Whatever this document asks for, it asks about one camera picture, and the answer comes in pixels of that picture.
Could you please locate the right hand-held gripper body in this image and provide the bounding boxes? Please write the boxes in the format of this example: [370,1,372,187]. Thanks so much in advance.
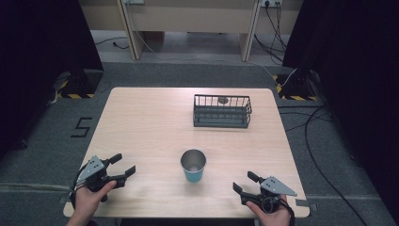
[239,175,298,215]

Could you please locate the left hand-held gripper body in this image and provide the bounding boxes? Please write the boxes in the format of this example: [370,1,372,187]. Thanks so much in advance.
[75,154,128,193]

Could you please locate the blue cup with metal inside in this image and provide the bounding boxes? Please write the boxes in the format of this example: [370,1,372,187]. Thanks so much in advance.
[180,149,207,184]

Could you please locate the dark wire basket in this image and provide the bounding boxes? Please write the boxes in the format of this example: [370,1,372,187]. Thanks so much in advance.
[192,93,253,129]

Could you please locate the person's right hand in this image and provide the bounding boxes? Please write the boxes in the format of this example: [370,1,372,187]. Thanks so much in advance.
[246,195,292,226]

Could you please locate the person's left hand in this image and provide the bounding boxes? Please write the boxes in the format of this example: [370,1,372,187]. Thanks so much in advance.
[73,181,118,220]

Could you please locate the yellow black hazard tape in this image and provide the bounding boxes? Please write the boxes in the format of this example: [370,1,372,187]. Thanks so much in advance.
[272,74,318,102]
[56,79,96,100]

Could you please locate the black stand base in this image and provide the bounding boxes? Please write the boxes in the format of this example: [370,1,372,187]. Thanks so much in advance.
[279,69,316,98]
[60,69,104,97]

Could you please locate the black curtain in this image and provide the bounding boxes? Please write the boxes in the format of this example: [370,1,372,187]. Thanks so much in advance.
[0,0,104,159]
[281,0,399,218]

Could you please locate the beige desk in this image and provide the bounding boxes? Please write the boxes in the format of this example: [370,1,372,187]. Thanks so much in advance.
[78,0,305,62]

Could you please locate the black strap on right gripper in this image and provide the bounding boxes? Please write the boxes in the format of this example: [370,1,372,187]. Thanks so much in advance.
[279,198,296,226]

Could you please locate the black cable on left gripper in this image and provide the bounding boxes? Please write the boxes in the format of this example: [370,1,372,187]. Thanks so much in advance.
[69,169,87,210]

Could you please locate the long black floor cable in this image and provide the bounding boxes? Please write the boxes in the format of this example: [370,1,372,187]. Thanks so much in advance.
[303,106,369,226]

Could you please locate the black floor cable with plug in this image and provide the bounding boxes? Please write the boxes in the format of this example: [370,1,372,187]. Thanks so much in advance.
[94,36,130,50]

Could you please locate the black cables from socket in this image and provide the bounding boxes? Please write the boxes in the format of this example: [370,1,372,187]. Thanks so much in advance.
[253,2,288,64]

